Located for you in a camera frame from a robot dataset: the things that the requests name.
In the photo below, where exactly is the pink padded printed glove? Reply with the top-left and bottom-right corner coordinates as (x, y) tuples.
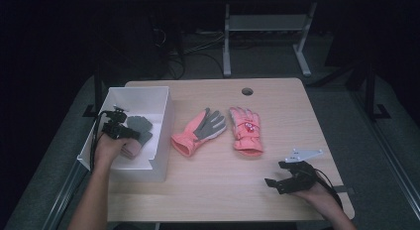
(229, 106), (265, 158)

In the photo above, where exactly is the white metal table frame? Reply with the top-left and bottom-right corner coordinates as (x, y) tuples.
(210, 0), (365, 78)

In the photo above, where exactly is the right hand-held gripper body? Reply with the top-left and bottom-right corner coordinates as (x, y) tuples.
(278, 148), (324, 192)

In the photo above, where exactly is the person's left hand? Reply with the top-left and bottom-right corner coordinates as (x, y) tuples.
(93, 132), (134, 173)

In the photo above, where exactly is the white storage box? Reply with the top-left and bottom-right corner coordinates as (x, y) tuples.
(76, 85), (175, 183)

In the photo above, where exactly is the aluminium rail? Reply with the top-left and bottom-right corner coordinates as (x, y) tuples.
(42, 160), (90, 230)
(350, 89), (420, 212)

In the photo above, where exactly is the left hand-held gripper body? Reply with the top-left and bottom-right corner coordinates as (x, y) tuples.
(100, 105), (131, 141)

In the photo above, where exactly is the black metal stand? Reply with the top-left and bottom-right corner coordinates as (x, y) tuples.
(81, 65), (107, 119)
(362, 59), (392, 123)

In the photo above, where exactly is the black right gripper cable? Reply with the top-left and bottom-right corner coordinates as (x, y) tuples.
(314, 168), (345, 210)

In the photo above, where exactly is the pink glove with grey palm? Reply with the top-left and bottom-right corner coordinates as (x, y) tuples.
(170, 107), (228, 158)

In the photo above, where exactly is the person's right hand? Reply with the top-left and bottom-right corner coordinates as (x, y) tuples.
(290, 179), (341, 213)

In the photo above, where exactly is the bundle of floor cables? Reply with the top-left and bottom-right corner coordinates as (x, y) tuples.
(150, 23), (226, 80)

